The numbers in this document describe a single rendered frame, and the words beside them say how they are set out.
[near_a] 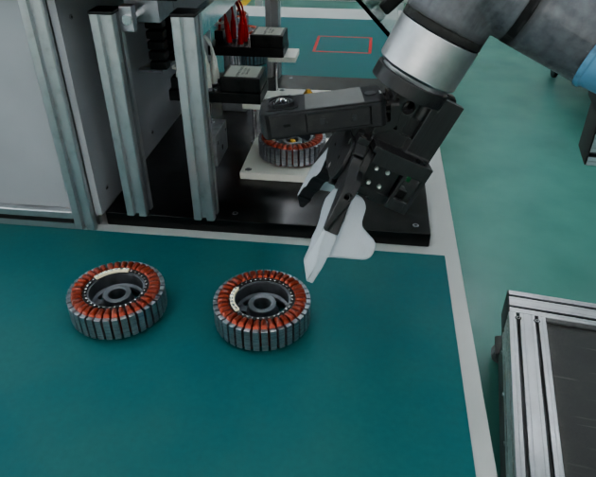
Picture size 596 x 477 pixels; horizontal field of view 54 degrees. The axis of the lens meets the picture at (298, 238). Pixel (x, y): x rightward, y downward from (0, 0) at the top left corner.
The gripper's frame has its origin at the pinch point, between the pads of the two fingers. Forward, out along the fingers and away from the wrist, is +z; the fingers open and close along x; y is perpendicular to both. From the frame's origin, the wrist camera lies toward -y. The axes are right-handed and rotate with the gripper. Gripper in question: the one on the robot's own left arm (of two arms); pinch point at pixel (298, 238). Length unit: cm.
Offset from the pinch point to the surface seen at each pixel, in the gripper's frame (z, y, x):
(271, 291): 10.5, 1.6, 3.8
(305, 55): 7, 11, 105
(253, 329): 10.1, -0.8, -4.3
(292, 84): 7, 6, 76
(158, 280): 14.5, -11.2, 4.2
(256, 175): 10.2, -0.9, 31.9
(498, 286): 47, 101, 98
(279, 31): -5, -3, 63
